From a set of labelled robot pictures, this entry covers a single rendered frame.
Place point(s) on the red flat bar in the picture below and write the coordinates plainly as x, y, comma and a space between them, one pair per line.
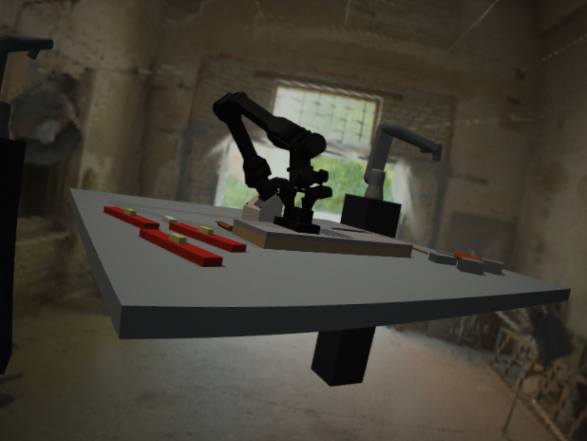
129, 215
206, 235
178, 245

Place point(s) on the beige rectangular panel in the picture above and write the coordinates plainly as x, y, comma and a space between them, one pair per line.
273, 236

